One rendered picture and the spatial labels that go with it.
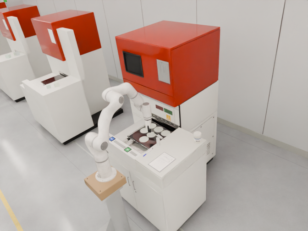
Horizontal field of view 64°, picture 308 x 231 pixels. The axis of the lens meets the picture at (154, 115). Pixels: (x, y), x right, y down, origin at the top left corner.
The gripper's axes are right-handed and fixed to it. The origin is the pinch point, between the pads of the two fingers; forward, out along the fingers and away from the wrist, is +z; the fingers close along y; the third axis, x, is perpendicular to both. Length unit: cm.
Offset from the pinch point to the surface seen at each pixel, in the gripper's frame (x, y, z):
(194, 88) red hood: 48, -28, -31
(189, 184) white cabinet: 38, 34, 42
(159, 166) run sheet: 12.8, 48.0, 3.7
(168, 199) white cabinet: 18, 56, 36
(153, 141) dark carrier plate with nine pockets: 3.4, 4.9, 10.2
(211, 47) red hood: 66, -48, -66
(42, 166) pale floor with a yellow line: -179, -57, 101
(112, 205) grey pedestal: -35, 56, 45
